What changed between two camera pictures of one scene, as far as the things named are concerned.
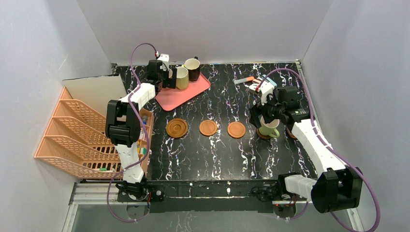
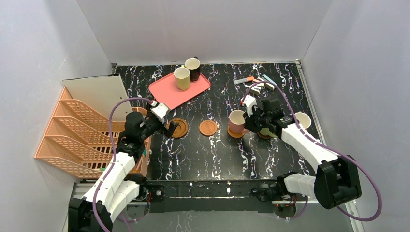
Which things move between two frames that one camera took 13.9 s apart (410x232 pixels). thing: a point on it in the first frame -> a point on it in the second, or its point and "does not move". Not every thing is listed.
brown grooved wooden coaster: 177,127 does not move
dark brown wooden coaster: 263,136 does not move
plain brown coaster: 208,127 does not move
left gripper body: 168,80 -> 163,126
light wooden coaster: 236,130 does not move
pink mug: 170,73 -> 237,121
